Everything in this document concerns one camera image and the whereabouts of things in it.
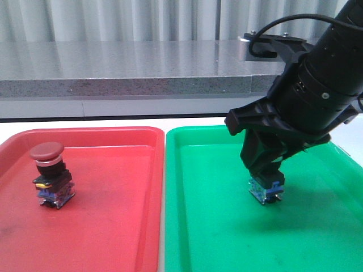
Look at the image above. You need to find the green mushroom push button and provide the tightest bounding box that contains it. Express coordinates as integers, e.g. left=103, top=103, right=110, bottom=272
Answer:
left=249, top=177, right=284, bottom=205

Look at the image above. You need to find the green plastic tray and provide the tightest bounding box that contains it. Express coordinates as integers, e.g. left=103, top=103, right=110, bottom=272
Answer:
left=165, top=126, right=362, bottom=271

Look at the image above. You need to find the grey stone counter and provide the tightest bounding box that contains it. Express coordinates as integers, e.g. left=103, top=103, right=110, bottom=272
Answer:
left=1, top=40, right=284, bottom=120

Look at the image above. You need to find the red plastic tray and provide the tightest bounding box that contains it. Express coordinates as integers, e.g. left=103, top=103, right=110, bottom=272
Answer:
left=1, top=127, right=164, bottom=271

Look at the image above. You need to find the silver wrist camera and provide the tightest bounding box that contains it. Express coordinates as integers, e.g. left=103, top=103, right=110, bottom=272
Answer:
left=247, top=35, right=314, bottom=63

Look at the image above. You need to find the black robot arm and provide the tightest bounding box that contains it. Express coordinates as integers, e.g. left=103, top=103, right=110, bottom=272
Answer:
left=225, top=1, right=362, bottom=189

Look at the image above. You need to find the black camera cable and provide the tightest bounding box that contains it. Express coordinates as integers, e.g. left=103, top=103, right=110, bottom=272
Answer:
left=248, top=14, right=363, bottom=57

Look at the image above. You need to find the red mushroom push button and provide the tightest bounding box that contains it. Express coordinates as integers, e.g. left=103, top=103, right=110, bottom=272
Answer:
left=29, top=142, right=75, bottom=209

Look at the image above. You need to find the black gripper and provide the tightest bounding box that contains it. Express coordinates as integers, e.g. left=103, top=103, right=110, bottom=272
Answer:
left=225, top=97, right=359, bottom=184

